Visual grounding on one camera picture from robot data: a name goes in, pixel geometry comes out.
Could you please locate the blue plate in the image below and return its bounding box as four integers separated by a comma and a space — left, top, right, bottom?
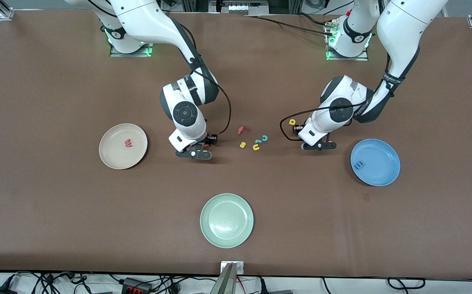
350, 138, 401, 187

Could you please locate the brown plate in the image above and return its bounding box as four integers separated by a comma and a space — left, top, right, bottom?
98, 123, 148, 170

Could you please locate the green plate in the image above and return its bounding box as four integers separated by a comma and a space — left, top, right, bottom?
200, 193, 255, 249

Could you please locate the silver electronics box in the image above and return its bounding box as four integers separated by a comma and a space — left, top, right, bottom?
219, 0, 270, 16

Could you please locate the black orange power strip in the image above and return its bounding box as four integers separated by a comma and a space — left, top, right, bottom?
121, 277, 153, 294

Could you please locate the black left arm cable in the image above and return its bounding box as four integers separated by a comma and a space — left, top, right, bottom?
280, 53, 392, 142

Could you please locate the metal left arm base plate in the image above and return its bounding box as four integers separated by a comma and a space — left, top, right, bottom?
325, 18, 369, 62

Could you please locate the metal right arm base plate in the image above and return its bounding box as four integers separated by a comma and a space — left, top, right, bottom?
110, 41, 155, 58

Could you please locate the long black table cable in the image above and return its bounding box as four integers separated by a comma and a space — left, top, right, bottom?
244, 15, 335, 36

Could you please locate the short black table cable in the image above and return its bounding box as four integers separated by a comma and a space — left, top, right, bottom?
297, 12, 329, 26

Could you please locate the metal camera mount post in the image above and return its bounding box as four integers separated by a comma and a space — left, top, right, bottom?
209, 261, 245, 294

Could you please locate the looped black floor cable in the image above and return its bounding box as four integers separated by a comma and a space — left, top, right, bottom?
387, 277, 427, 291

